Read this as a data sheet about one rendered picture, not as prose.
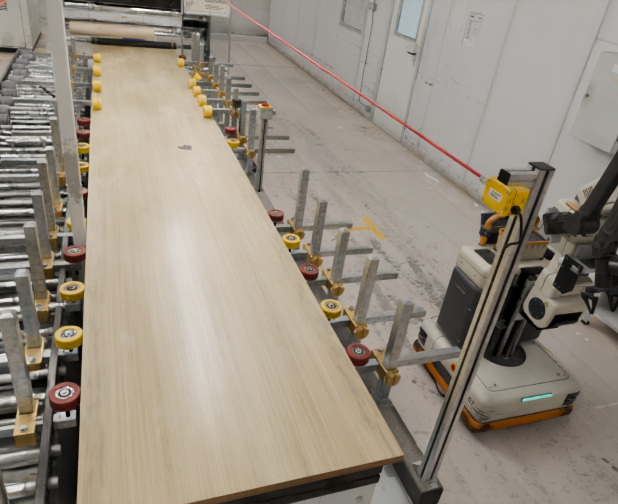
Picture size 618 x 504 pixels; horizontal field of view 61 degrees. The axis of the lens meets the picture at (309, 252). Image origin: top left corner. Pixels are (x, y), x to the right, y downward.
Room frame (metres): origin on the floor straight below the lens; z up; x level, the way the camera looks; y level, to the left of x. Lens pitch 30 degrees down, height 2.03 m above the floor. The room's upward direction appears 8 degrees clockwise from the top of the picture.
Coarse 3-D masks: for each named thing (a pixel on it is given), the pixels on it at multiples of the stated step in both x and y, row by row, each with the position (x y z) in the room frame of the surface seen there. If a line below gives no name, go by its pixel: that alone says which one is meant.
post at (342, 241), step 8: (344, 232) 1.77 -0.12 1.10; (344, 240) 1.78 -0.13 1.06; (336, 248) 1.79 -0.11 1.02; (344, 248) 1.78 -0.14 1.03; (336, 256) 1.78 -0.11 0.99; (344, 256) 1.78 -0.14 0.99; (336, 264) 1.77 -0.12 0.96; (336, 272) 1.77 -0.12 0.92; (336, 280) 1.77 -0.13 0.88; (328, 296) 1.79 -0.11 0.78; (336, 296) 1.78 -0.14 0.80
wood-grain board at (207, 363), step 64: (128, 64) 4.79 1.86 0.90; (128, 128) 3.13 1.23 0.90; (192, 128) 3.30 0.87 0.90; (128, 192) 2.24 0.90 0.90; (192, 192) 2.35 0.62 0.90; (128, 256) 1.69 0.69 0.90; (192, 256) 1.76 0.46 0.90; (256, 256) 1.83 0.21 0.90; (128, 320) 1.32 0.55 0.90; (192, 320) 1.37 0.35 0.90; (256, 320) 1.42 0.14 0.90; (320, 320) 1.47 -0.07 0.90; (128, 384) 1.05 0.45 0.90; (192, 384) 1.08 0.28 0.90; (256, 384) 1.12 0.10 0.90; (320, 384) 1.16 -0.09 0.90; (128, 448) 0.84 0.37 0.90; (192, 448) 0.87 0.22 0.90; (256, 448) 0.90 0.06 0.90; (320, 448) 0.92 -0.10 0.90; (384, 448) 0.95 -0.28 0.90
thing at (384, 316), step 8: (376, 312) 1.65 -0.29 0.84; (384, 312) 1.66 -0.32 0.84; (392, 312) 1.66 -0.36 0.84; (416, 312) 1.69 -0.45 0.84; (424, 312) 1.70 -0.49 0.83; (336, 320) 1.56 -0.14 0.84; (344, 320) 1.57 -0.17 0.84; (368, 320) 1.61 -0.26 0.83; (376, 320) 1.62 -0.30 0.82; (384, 320) 1.63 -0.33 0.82; (392, 320) 1.65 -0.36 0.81
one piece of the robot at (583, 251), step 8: (584, 248) 1.96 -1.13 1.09; (568, 256) 1.96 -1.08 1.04; (576, 256) 1.95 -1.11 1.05; (584, 256) 1.97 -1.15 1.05; (592, 256) 1.99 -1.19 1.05; (560, 264) 1.98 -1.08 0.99; (568, 264) 1.94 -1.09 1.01; (576, 264) 1.91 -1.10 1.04; (584, 264) 1.91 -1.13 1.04; (592, 264) 1.92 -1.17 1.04; (560, 272) 1.96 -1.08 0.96; (568, 272) 1.93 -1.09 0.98; (576, 272) 1.89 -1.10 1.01; (584, 272) 1.87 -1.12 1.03; (592, 272) 1.88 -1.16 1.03; (560, 280) 1.94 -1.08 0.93; (568, 280) 1.91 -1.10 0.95; (576, 280) 1.88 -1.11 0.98; (616, 280) 1.99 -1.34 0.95; (560, 288) 1.93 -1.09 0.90; (568, 288) 1.90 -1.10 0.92
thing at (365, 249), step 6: (348, 246) 2.15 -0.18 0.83; (354, 246) 2.15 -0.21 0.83; (360, 246) 2.16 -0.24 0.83; (366, 246) 2.17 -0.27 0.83; (294, 252) 2.02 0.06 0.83; (300, 252) 2.03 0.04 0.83; (306, 252) 2.03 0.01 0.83; (324, 252) 2.07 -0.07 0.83; (330, 252) 2.08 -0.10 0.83; (348, 252) 2.12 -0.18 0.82; (354, 252) 2.13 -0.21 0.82; (360, 252) 2.14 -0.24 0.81; (366, 252) 2.15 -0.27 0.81; (372, 252) 2.17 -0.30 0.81; (294, 258) 2.01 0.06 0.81; (300, 258) 2.02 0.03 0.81
